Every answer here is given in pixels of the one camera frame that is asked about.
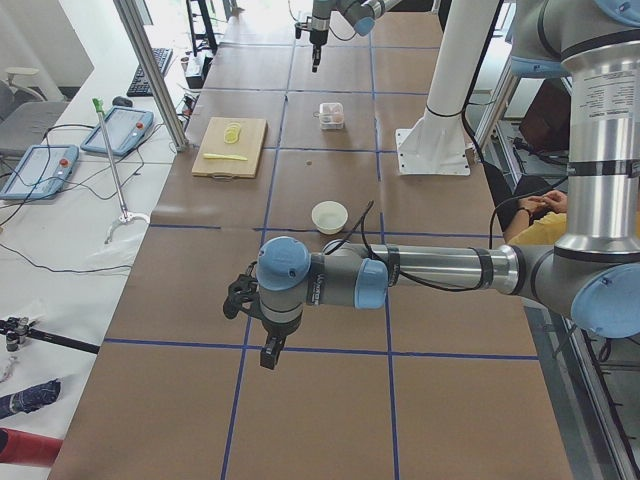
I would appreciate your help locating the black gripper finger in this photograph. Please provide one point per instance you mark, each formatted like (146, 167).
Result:
(269, 354)

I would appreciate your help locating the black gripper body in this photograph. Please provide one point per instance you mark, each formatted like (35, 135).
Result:
(278, 332)

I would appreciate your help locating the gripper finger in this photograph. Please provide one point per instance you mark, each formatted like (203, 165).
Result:
(316, 57)

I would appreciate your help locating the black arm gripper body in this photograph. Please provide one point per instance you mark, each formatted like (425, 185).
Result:
(317, 34)

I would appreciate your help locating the white clear egg box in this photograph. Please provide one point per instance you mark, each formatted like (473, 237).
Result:
(330, 116)

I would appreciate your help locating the white round bowl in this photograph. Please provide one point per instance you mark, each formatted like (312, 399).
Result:
(329, 217)

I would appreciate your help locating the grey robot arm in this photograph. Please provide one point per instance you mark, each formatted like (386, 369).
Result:
(350, 10)
(583, 265)

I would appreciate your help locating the wooden cutting board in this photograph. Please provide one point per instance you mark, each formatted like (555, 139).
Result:
(251, 139)

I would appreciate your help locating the lemon slice front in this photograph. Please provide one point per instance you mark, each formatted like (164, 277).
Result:
(231, 137)

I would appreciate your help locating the grabber stick green tip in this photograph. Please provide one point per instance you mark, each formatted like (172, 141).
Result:
(126, 217)

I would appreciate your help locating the yellow plastic knife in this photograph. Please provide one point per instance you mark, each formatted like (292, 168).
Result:
(229, 157)

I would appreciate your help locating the black computer mouse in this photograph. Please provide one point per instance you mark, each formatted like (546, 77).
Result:
(122, 101)

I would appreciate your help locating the blue teach pendant far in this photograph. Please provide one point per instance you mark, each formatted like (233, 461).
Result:
(126, 128)

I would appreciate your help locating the blue teach pendant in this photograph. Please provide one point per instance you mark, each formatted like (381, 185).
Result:
(126, 128)
(41, 172)

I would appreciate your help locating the black tripod rod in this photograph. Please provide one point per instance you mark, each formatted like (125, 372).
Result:
(17, 330)

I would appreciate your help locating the blue teach pendant near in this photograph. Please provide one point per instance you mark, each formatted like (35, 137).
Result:
(41, 172)

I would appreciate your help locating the folded dark umbrella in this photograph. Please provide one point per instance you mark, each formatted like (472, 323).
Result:
(30, 399)

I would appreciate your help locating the red cylinder object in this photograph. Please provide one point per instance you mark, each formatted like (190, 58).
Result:
(28, 449)

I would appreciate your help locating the white office chair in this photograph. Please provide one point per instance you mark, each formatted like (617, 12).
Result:
(26, 114)

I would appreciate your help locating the person in yellow shirt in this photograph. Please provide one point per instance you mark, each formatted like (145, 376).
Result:
(538, 220)

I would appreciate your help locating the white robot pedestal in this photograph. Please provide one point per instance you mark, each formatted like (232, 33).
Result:
(435, 145)

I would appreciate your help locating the aluminium frame post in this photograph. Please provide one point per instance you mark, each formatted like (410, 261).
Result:
(133, 25)

